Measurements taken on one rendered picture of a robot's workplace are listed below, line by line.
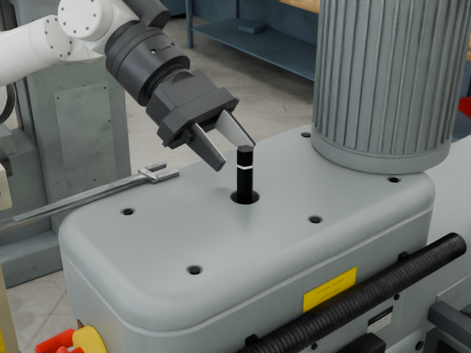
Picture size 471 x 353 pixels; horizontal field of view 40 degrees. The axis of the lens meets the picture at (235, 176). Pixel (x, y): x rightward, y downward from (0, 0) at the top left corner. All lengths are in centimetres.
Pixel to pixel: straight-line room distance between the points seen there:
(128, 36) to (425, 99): 38
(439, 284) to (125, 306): 56
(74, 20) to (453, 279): 70
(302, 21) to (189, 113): 625
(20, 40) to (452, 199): 71
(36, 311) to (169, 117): 295
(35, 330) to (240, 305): 288
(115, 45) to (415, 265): 47
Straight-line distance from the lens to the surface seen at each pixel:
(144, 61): 82
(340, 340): 91
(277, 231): 76
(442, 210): 109
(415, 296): 103
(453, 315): 108
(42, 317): 362
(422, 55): 84
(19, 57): 95
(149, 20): 85
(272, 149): 94
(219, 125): 84
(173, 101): 79
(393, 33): 81
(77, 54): 95
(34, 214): 81
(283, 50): 660
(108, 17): 85
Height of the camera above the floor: 232
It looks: 30 degrees down
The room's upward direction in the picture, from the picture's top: straight up
